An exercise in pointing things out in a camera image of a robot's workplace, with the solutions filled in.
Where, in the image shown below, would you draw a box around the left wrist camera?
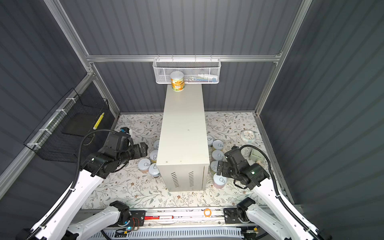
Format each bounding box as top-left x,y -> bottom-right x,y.
120,127 -> 132,136

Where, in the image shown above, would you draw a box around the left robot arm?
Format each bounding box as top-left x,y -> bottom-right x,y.
16,127 -> 148,240

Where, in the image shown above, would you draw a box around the pink labelled can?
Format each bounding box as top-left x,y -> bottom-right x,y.
213,174 -> 228,189

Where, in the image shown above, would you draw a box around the black wire basket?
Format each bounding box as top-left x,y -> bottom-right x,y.
24,90 -> 115,163

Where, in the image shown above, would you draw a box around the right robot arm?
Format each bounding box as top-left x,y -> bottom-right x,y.
217,145 -> 324,240

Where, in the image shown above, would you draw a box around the can left row front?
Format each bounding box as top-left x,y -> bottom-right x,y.
149,164 -> 160,179

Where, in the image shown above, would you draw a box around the round white alarm clock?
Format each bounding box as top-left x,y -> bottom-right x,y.
241,130 -> 257,144

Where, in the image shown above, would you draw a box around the can left row far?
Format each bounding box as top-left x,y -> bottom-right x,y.
153,140 -> 160,150

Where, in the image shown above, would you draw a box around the white metal cabinet counter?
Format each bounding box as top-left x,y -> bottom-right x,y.
157,84 -> 210,192

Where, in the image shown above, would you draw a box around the yellow orange labelled can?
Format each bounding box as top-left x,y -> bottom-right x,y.
170,71 -> 185,92

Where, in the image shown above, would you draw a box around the yellow strip in basket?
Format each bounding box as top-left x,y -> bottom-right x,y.
93,112 -> 105,130

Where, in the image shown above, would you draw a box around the green labelled can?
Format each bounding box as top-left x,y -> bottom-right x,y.
138,159 -> 152,174

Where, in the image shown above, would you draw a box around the white wire mesh basket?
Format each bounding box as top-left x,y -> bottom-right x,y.
153,59 -> 222,85

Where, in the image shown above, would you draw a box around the red white marker pen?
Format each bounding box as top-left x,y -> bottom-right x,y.
144,215 -> 187,221

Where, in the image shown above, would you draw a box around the small green white box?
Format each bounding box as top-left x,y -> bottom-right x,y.
249,149 -> 265,165

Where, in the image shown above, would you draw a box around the tubes in white basket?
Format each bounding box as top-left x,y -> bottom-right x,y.
185,74 -> 219,84

